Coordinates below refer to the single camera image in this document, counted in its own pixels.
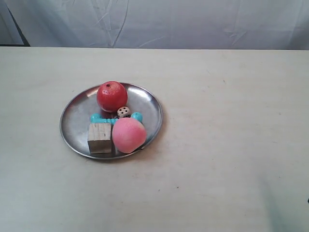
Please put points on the beige die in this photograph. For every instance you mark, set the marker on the beige die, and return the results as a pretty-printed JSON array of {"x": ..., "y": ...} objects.
[{"x": 123, "y": 111}]

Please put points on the pink foam peach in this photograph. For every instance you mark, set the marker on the pink foam peach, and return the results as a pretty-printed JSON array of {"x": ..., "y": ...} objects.
[{"x": 128, "y": 134}]

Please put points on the teal toy bone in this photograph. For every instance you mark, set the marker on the teal toy bone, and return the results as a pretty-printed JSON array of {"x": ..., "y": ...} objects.
[{"x": 97, "y": 118}]

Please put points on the wooden block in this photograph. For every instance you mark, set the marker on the wooden block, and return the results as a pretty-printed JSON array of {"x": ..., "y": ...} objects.
[{"x": 100, "y": 138}]

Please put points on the grey backdrop cloth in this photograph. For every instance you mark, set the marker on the grey backdrop cloth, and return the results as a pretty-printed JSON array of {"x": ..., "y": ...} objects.
[{"x": 162, "y": 24}]

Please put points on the round metal plate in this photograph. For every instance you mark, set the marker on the round metal plate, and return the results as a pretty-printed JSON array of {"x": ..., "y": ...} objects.
[{"x": 75, "y": 119}]

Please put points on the red toy orange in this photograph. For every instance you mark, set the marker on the red toy orange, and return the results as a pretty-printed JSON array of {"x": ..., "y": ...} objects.
[{"x": 111, "y": 96}]

